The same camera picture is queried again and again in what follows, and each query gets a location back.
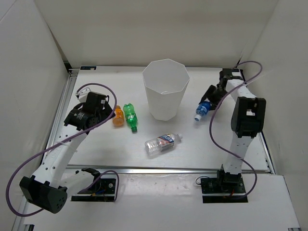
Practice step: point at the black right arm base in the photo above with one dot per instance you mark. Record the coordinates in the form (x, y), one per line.
(212, 193)

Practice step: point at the clear bottle red blue label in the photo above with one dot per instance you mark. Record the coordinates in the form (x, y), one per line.
(162, 144)

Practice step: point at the aluminium table frame rail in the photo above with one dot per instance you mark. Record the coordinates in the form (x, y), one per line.
(160, 194)

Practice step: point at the blue label Pocari bottle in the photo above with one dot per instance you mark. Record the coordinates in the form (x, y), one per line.
(202, 110)

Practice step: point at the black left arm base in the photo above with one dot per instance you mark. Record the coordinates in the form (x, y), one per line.
(102, 191)

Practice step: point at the orange juice bottle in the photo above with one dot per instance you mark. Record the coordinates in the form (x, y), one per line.
(118, 120)

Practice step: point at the white octagonal plastic bin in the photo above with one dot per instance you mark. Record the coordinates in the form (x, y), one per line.
(165, 75)

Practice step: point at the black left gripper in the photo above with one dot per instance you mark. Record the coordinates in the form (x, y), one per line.
(106, 111)

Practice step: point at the green plastic soda bottle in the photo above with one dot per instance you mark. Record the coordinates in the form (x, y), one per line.
(130, 117)

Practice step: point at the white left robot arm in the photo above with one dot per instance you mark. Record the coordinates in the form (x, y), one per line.
(46, 188)

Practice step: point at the blue left corner label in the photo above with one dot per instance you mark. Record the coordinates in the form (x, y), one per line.
(88, 68)

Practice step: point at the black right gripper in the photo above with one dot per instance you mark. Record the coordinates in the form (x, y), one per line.
(209, 93)

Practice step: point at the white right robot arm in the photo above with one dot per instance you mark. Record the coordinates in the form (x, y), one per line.
(246, 122)

